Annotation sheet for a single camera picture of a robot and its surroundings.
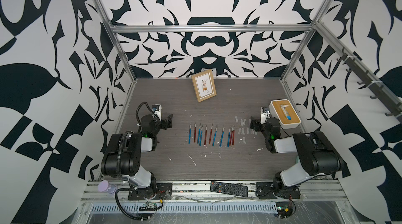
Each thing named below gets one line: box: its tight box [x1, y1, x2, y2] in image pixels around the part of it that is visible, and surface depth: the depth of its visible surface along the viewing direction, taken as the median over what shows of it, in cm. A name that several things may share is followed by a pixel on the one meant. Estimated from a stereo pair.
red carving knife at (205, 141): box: [203, 124, 208, 147], surface depth 93 cm
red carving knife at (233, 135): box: [232, 124, 236, 146], surface depth 94 cm
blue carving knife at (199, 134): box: [196, 123, 201, 144], surface depth 96 cm
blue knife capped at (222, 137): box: [219, 125, 225, 148], surface depth 94 cm
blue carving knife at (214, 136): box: [211, 124, 218, 147], surface depth 94 cm
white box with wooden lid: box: [268, 98, 302, 130], surface depth 98 cm
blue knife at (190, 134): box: [188, 124, 192, 144], surface depth 95 cm
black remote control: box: [209, 180, 249, 198], surface depth 76 cm
